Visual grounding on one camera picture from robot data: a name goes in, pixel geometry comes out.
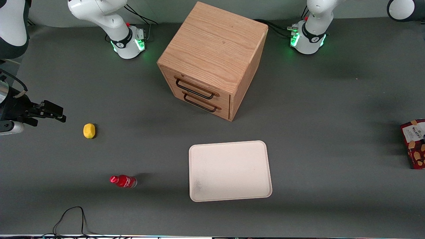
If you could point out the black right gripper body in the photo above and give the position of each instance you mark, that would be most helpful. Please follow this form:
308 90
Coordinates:
14 107

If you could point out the red cookie box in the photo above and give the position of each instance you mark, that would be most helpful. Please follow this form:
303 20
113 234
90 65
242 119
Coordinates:
415 146

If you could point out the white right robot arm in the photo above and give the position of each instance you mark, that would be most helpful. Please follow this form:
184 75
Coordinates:
99 13

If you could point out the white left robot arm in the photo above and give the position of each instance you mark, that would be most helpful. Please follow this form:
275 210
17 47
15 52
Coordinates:
312 33

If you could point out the white plastic tray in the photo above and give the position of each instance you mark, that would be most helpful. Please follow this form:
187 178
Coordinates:
229 171

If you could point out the yellow lemon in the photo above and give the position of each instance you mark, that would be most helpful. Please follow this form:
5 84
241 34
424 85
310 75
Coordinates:
89 130

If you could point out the red cola bottle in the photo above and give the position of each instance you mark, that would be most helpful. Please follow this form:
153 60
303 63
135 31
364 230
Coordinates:
123 181

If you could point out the wooden drawer cabinet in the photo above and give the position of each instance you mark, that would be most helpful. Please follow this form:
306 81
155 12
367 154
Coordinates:
212 43

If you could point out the wooden drawer front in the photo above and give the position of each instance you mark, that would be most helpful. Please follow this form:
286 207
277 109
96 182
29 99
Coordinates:
225 99
225 113

